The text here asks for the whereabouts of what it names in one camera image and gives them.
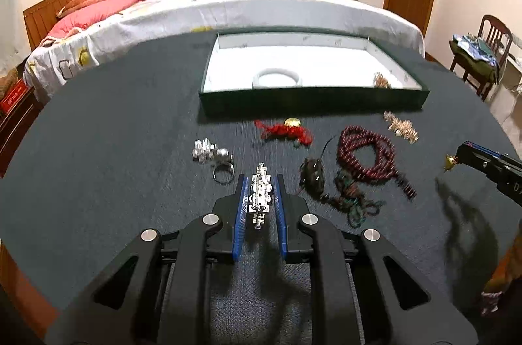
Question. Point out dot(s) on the red box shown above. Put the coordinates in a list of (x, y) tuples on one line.
[(12, 98)]

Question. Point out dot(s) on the green jewelry box tray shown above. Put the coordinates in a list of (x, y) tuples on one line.
[(310, 102)]

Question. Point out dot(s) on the person's right forearm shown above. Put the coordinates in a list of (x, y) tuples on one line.
[(505, 275)]

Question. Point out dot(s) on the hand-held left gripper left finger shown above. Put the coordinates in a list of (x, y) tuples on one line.
[(240, 222)]

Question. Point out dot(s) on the bed with patterned sheet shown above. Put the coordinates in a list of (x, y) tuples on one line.
[(244, 10)]

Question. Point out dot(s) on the gold crystal brooch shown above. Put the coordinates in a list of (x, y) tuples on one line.
[(381, 81)]

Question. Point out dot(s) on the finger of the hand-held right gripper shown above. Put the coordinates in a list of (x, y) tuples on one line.
[(477, 156)]

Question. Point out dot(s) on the pink pillow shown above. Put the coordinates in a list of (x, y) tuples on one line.
[(102, 10)]

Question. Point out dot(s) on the wooden chair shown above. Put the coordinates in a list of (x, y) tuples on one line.
[(495, 29)]

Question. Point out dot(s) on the pile of clothes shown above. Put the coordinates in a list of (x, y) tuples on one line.
[(475, 55)]

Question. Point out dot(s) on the pale crystal brooch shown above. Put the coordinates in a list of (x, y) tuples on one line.
[(401, 126)]

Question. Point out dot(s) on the wooden headboard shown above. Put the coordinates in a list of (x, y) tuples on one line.
[(40, 18)]

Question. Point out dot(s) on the dark grey table cloth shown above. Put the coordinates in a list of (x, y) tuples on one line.
[(122, 124)]

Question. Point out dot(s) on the white bangle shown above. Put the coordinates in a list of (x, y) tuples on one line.
[(261, 77)]

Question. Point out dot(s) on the wooden nightstand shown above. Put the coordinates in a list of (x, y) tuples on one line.
[(16, 133)]

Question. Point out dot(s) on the small gold charm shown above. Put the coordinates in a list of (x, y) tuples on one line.
[(449, 163)]

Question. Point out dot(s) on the silver crystal hair clip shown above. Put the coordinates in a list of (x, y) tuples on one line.
[(259, 194)]

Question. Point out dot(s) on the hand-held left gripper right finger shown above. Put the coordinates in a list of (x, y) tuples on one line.
[(281, 222)]

